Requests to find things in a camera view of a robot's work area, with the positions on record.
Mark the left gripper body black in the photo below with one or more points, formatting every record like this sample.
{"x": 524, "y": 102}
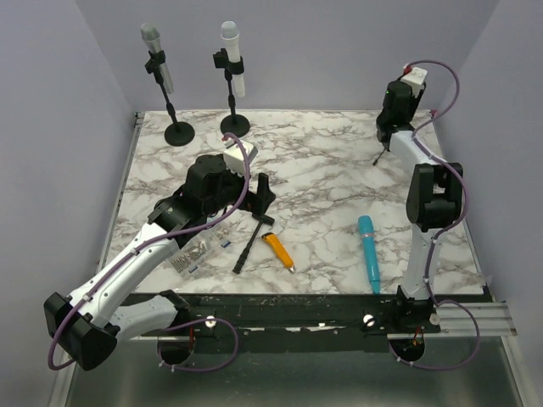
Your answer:
{"x": 232, "y": 187}

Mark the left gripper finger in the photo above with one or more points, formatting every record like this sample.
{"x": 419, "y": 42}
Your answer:
{"x": 258, "y": 206}
{"x": 264, "y": 192}

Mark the blue microphone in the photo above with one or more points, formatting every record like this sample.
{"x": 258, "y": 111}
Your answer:
{"x": 366, "y": 232}

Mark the black tripod shock-mount stand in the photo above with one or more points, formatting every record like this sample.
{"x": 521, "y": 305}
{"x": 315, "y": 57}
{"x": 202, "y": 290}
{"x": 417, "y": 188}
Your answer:
{"x": 380, "y": 155}

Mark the white microphone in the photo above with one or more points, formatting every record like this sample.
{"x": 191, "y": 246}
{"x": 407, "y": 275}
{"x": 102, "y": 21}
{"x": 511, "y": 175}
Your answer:
{"x": 230, "y": 35}

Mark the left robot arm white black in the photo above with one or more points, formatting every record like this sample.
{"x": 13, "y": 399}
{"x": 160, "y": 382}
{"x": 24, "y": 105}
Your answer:
{"x": 88, "y": 323}

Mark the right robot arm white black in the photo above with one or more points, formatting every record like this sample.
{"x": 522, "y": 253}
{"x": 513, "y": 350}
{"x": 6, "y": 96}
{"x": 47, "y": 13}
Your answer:
{"x": 434, "y": 202}

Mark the grey microphone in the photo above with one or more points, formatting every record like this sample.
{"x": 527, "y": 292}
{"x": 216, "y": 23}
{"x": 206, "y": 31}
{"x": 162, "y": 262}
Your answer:
{"x": 151, "y": 38}

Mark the orange utility knife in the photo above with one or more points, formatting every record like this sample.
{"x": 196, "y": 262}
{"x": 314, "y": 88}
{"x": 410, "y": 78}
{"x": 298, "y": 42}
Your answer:
{"x": 279, "y": 250}

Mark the black hammer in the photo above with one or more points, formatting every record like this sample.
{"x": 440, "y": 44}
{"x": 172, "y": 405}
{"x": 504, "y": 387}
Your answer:
{"x": 262, "y": 220}

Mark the clear plastic screw box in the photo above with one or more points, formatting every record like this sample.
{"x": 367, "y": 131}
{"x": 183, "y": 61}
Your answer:
{"x": 200, "y": 248}

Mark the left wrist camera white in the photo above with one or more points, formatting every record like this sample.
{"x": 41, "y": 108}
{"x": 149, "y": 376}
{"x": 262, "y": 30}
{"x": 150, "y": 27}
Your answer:
{"x": 239, "y": 154}

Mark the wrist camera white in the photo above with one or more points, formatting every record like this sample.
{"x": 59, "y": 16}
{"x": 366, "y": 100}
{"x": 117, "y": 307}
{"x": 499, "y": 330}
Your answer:
{"x": 415, "y": 77}
{"x": 239, "y": 154}

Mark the black front mounting rail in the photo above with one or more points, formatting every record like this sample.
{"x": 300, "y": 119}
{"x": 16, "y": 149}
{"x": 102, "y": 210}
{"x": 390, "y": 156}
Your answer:
{"x": 294, "y": 323}

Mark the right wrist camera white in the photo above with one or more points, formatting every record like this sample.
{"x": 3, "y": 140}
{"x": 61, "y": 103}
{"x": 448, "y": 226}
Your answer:
{"x": 415, "y": 77}

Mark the aluminium frame profile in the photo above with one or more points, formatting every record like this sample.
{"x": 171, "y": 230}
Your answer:
{"x": 493, "y": 319}

